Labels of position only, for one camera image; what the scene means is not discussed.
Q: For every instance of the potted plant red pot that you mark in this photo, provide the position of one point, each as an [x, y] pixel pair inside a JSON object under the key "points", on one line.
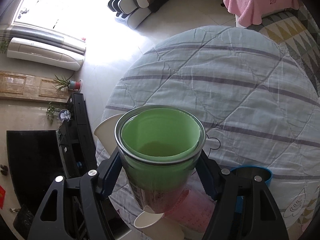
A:
{"points": [[62, 83]]}

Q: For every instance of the pink plastic cup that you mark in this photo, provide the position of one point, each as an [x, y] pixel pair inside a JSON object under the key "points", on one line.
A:
{"points": [[193, 210]]}

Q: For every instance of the white air conditioner unit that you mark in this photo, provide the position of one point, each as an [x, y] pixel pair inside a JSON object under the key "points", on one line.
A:
{"points": [[29, 50]]}

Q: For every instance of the blue black CoolTowel can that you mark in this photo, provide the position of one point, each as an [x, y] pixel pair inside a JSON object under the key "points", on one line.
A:
{"points": [[259, 174]]}

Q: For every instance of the triangle patterned quilt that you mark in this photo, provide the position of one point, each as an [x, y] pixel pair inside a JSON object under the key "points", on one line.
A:
{"points": [[297, 35]]}

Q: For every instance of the green leafy plant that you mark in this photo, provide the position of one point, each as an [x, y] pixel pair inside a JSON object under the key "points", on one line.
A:
{"points": [[53, 110]]}

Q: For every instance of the black television screen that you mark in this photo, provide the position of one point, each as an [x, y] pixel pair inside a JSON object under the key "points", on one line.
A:
{"points": [[34, 162]]}

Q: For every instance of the grey striped quilted tablecloth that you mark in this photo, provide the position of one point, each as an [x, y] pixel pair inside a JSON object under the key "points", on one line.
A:
{"points": [[256, 103]]}

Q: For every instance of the green and pink can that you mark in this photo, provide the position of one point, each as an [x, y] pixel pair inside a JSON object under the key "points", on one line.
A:
{"points": [[159, 147]]}

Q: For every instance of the white paper cup lower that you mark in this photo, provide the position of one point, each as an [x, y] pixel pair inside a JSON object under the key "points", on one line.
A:
{"points": [[156, 226]]}

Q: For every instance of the white paper cup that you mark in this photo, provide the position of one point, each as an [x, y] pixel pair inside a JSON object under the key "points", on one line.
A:
{"points": [[105, 133], [156, 226]]}

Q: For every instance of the white paper cup upper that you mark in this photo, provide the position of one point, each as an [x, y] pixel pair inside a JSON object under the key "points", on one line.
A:
{"points": [[105, 133]]}

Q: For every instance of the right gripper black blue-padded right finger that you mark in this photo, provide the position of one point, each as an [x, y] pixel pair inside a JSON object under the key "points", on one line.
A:
{"points": [[224, 187]]}

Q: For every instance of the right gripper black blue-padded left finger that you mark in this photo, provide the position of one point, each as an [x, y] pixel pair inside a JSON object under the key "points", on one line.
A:
{"points": [[94, 187]]}

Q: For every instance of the black TV stand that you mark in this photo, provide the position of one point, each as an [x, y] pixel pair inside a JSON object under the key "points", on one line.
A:
{"points": [[76, 140]]}

